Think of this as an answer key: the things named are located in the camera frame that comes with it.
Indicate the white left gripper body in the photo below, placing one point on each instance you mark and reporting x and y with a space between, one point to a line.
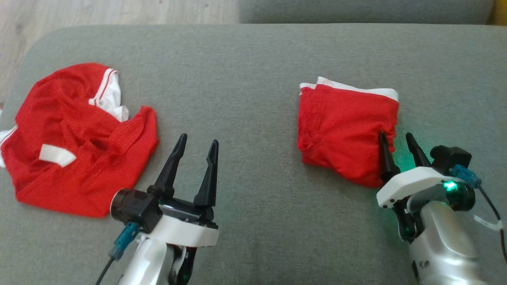
186 231

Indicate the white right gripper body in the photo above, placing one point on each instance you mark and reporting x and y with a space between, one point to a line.
412 182

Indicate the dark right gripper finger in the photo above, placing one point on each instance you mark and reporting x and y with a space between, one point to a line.
387 162
418 154

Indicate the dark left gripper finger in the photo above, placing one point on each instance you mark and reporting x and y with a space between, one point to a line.
170 174
209 178

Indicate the red shorts white trim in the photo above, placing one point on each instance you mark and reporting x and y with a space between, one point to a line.
344 130

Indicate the red basketball jersey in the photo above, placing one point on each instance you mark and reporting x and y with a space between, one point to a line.
71 126

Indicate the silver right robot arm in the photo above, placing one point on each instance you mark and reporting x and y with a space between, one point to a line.
443 245

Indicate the grey sofa seat cushion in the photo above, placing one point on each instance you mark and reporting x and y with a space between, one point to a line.
245 79

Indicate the grey sofa back cushion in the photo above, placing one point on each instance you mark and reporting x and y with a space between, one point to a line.
356 10

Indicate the yellow fabric cushion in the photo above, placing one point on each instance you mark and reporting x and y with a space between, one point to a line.
500 12

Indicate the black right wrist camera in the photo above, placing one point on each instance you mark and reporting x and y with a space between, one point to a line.
449 156

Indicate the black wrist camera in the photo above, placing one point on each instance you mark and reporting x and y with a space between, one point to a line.
134 208
449 156

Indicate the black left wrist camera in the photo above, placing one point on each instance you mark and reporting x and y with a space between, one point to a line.
134 208

